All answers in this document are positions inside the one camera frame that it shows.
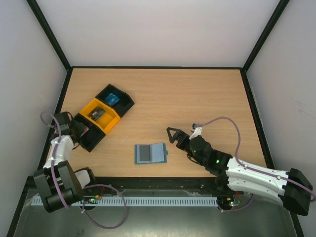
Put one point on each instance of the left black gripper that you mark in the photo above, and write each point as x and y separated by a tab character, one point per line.
79	126

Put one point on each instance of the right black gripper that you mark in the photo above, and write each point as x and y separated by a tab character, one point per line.
179	137

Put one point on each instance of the teal card holder wallet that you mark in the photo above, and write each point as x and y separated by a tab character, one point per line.
150	153

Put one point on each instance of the red card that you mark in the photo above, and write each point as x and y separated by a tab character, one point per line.
83	130

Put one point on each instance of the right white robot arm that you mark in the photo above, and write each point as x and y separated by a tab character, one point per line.
290	189

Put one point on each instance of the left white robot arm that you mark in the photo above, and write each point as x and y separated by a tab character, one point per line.
58	185

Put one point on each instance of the black bin with red cards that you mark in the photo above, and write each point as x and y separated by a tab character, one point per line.
93	135

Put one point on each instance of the black card stack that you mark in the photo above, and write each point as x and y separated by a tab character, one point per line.
96	113

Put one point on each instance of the blue card stack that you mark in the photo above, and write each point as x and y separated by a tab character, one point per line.
111	99

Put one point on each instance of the black bin with blue cards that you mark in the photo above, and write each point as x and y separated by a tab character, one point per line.
121	107

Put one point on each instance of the yellow bin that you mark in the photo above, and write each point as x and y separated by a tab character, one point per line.
107	121

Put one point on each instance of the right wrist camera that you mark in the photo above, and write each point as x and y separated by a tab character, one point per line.
196	130

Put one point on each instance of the black aluminium frame rail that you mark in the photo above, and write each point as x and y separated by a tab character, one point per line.
204	186

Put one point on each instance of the light blue slotted cable duct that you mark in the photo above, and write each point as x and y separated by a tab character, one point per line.
156	201

